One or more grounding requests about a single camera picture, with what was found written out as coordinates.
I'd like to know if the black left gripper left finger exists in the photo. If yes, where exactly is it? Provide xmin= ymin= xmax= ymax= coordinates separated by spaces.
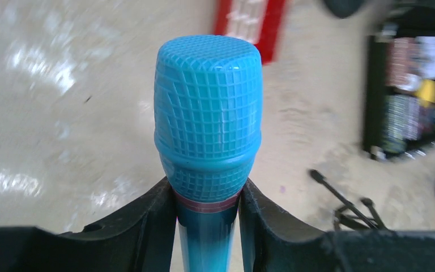
xmin=0 ymin=179 xmax=176 ymax=271

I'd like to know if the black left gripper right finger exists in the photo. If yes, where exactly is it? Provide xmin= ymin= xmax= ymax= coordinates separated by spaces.
xmin=239 ymin=181 xmax=435 ymax=272

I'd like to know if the black shock mount tripod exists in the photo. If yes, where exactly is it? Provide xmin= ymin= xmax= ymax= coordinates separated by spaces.
xmin=308 ymin=169 xmax=387 ymax=231

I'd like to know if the black mic stand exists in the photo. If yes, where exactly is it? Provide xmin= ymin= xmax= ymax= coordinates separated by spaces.
xmin=322 ymin=0 xmax=366 ymax=19

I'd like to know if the black poker chip case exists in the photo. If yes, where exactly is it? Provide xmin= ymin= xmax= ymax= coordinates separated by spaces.
xmin=362 ymin=22 xmax=435 ymax=160

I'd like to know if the red yellow toy block truck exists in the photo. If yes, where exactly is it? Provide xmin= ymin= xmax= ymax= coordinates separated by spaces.
xmin=214 ymin=0 xmax=287 ymax=65

